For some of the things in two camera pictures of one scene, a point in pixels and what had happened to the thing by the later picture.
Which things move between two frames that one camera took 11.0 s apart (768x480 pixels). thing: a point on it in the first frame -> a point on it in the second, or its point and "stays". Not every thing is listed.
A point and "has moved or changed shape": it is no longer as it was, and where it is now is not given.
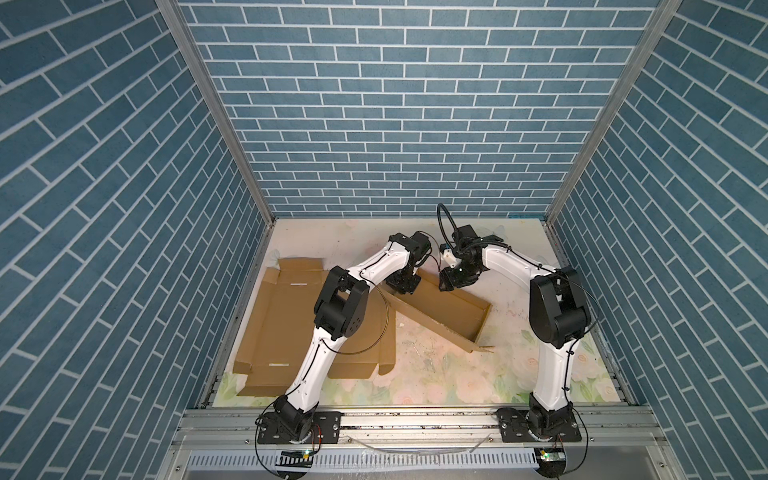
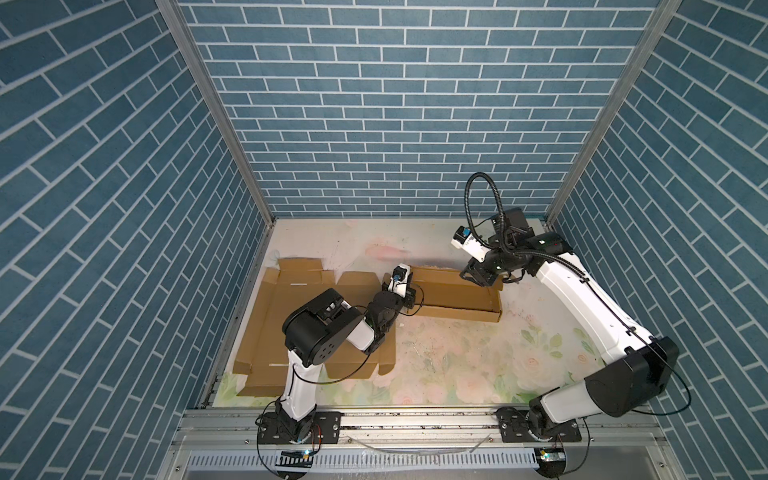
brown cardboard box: x=458 y=315 has moved or changed shape
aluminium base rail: x=237 y=427 stays
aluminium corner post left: x=177 y=13 stays
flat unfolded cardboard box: x=282 y=334 stays
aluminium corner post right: x=661 y=20 stays
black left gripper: x=404 y=288 -> x=408 y=299
